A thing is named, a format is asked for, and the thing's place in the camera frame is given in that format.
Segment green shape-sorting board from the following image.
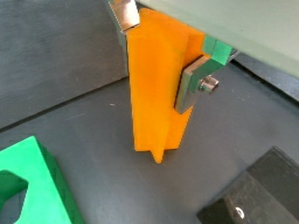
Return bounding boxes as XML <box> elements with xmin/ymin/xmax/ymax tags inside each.
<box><xmin>0</xmin><ymin>136</ymin><xmax>85</xmax><ymax>224</ymax></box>

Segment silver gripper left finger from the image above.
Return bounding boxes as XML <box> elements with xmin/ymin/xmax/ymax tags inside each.
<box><xmin>108</xmin><ymin>0</ymin><xmax>140</xmax><ymax>32</ymax></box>

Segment orange star-shaped peg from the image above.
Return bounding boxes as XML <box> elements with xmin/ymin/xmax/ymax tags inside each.
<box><xmin>125</xmin><ymin>8</ymin><xmax>204</xmax><ymax>163</ymax></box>

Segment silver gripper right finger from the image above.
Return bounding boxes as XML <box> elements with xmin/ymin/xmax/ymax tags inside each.
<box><xmin>173</xmin><ymin>35</ymin><xmax>237</xmax><ymax>114</ymax></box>

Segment black curved holder bracket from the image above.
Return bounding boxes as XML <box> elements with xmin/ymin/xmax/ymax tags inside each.
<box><xmin>196</xmin><ymin>147</ymin><xmax>299</xmax><ymax>224</ymax></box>

